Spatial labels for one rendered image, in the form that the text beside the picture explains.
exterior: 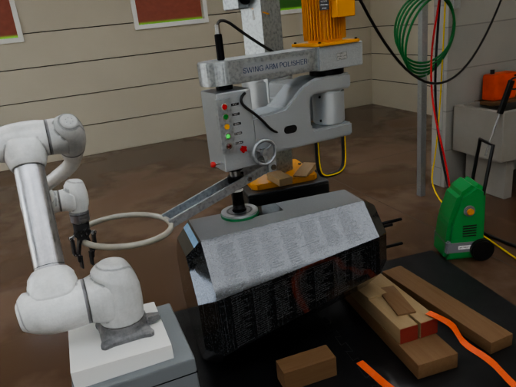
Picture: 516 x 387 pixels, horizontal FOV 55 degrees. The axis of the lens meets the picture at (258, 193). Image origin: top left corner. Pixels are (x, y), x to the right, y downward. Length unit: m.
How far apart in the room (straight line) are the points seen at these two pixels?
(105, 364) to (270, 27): 2.41
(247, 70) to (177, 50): 6.22
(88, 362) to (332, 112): 1.91
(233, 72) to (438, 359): 1.82
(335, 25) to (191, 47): 6.07
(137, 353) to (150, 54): 7.23
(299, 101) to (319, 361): 1.40
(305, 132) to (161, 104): 6.06
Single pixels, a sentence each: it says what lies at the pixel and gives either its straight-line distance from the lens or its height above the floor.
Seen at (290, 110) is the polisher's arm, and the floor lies 1.36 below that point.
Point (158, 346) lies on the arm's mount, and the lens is 1.77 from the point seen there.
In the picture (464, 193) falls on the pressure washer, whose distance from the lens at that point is 3.86.
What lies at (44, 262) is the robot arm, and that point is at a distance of 1.79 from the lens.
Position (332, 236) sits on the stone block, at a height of 0.69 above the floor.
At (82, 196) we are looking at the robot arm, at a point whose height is 1.16.
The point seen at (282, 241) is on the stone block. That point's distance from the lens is 2.66.
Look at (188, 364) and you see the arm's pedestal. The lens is 1.78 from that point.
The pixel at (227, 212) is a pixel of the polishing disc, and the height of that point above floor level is 0.83.
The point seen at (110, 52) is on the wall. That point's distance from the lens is 8.56.
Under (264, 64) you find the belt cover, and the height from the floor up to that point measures 1.63.
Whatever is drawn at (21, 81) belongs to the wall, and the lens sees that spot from 8.54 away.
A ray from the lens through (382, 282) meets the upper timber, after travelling 3.27.
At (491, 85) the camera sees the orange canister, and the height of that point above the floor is 1.02.
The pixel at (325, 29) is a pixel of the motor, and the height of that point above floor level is 1.76.
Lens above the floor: 1.86
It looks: 19 degrees down
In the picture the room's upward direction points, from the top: 6 degrees counter-clockwise
